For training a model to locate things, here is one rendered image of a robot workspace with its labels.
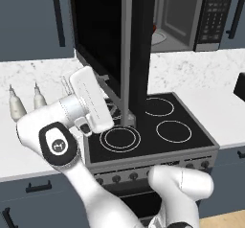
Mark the black stove knob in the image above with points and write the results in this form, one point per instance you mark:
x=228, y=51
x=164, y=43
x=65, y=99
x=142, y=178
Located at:
x=100, y=181
x=116, y=178
x=204, y=164
x=190, y=166
x=133, y=176

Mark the pale beige bottle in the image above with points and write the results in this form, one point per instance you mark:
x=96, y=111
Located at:
x=16, y=107
x=39, y=99

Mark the red bowl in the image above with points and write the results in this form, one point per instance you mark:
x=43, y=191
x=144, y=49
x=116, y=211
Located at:
x=154, y=28

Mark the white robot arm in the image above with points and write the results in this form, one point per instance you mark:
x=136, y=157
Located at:
x=95, y=203

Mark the blue-grey base cupboard door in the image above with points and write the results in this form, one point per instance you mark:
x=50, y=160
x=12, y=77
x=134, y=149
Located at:
x=38, y=217

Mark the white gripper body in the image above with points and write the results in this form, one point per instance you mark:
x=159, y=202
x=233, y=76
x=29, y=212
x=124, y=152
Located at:
x=91, y=97

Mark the black and grey microwave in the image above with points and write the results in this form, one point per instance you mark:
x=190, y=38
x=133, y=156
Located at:
x=197, y=11

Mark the black sink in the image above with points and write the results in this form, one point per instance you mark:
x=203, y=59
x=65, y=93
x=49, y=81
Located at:
x=240, y=86

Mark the blue-grey drawer front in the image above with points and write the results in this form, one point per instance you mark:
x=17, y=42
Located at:
x=19, y=195
x=229, y=161

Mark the blue-grey wall cupboard door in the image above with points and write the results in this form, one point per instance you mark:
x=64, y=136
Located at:
x=28, y=21
x=234, y=43

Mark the black stove with hob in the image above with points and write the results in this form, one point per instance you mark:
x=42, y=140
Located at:
x=159, y=136

